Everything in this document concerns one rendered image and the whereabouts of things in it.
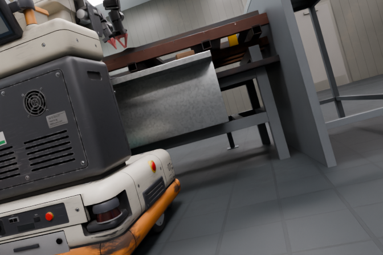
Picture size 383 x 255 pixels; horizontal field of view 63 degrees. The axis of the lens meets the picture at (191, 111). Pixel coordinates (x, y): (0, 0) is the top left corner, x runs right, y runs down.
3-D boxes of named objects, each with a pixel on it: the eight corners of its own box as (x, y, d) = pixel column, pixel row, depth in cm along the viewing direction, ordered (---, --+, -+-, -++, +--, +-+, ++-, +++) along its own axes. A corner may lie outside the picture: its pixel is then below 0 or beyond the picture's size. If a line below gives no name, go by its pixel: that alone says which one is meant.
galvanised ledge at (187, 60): (3, 122, 186) (1, 118, 186) (212, 61, 175) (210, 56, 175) (-22, 124, 166) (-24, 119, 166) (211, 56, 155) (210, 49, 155)
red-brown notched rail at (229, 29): (8, 102, 190) (5, 93, 190) (268, 24, 176) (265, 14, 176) (4, 102, 186) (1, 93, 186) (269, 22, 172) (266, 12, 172)
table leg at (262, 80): (278, 158, 184) (247, 49, 184) (288, 155, 184) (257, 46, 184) (280, 160, 178) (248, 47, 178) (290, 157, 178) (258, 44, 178)
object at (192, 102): (19, 179, 186) (3, 122, 186) (228, 120, 175) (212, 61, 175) (15, 180, 182) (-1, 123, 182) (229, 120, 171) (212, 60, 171)
